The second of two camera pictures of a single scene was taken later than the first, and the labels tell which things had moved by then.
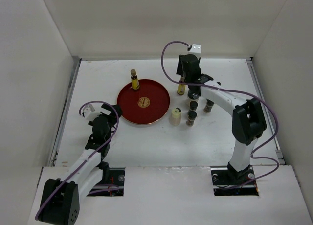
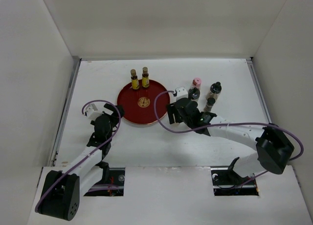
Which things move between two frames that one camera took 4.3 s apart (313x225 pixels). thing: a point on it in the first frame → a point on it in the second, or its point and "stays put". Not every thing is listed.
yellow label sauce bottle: x=135 y=82 stays put
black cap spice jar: x=208 y=107 stays put
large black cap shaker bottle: x=192 y=95 stays put
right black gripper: x=179 y=71 → x=172 y=109
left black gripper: x=112 y=121 stays put
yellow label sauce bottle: x=181 y=88 → x=145 y=79
